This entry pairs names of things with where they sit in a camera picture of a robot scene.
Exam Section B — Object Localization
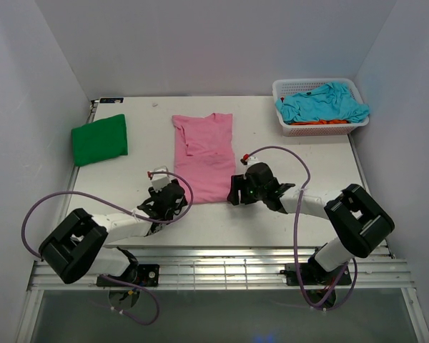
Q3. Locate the pink t shirt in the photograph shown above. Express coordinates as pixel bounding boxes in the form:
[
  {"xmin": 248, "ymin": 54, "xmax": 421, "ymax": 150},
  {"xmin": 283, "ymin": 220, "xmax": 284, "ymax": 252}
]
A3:
[{"xmin": 172, "ymin": 113, "xmax": 236, "ymax": 204}]

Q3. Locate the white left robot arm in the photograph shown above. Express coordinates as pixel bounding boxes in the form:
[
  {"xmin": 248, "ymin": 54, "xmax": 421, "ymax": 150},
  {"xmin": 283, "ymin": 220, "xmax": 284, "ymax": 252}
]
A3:
[{"xmin": 38, "ymin": 168, "xmax": 194, "ymax": 287}]

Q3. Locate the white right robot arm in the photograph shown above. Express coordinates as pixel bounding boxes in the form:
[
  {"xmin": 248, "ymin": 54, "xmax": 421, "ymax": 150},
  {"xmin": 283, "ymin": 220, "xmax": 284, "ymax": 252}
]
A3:
[{"xmin": 238, "ymin": 156, "xmax": 395, "ymax": 284}]

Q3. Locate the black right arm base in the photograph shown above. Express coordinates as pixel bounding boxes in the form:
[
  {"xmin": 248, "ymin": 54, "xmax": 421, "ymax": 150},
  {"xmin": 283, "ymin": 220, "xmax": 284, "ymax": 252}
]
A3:
[{"xmin": 280, "ymin": 263, "xmax": 358, "ymax": 312}]

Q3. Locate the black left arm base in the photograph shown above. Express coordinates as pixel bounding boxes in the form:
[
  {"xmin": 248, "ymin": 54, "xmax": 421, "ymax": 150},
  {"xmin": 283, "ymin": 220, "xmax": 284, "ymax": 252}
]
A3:
[{"xmin": 96, "ymin": 264, "xmax": 160, "ymax": 310}]

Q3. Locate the orange t shirt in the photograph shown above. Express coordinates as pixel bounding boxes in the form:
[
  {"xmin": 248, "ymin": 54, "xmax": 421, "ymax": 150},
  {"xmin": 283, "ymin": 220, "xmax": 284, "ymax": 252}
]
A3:
[{"xmin": 290, "ymin": 119, "xmax": 350, "ymax": 126}]

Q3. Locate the green folded t shirt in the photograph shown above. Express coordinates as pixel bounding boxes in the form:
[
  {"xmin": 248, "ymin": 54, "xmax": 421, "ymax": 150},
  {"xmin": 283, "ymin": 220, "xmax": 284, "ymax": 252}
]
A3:
[{"xmin": 71, "ymin": 114, "xmax": 128, "ymax": 167}]

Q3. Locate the white plastic basket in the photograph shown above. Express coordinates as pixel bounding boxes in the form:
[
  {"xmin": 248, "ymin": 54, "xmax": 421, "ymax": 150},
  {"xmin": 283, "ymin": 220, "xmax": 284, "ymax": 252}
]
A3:
[{"xmin": 272, "ymin": 78, "xmax": 369, "ymax": 136}]

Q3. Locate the blue t shirt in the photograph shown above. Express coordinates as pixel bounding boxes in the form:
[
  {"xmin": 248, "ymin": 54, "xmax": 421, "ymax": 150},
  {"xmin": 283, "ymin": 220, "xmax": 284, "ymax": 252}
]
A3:
[{"xmin": 275, "ymin": 81, "xmax": 370, "ymax": 124}]

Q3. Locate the blue label sticker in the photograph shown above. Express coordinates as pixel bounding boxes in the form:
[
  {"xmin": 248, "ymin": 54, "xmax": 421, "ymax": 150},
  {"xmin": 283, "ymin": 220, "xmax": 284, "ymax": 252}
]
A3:
[{"xmin": 99, "ymin": 97, "xmax": 124, "ymax": 104}]

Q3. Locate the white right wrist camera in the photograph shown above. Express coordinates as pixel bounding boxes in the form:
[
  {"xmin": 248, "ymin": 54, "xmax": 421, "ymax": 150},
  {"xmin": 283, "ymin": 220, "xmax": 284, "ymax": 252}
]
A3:
[{"xmin": 240, "ymin": 154, "xmax": 260, "ymax": 168}]

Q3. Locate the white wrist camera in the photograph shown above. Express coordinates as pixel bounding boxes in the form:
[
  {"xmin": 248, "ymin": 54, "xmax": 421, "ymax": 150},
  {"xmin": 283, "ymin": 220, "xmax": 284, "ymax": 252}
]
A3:
[
  {"xmin": 147, "ymin": 166, "xmax": 171, "ymax": 192},
  {"xmin": 240, "ymin": 154, "xmax": 260, "ymax": 168}
]

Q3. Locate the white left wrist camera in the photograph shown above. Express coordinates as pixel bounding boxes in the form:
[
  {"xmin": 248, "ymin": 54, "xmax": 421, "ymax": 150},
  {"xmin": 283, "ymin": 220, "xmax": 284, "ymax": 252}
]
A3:
[{"xmin": 147, "ymin": 166, "xmax": 171, "ymax": 192}]

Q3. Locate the aluminium frame rail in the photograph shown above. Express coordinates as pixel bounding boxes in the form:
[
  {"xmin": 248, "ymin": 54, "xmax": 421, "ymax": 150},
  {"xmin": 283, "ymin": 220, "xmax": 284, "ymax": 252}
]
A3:
[{"xmin": 31, "ymin": 245, "xmax": 415, "ymax": 291}]

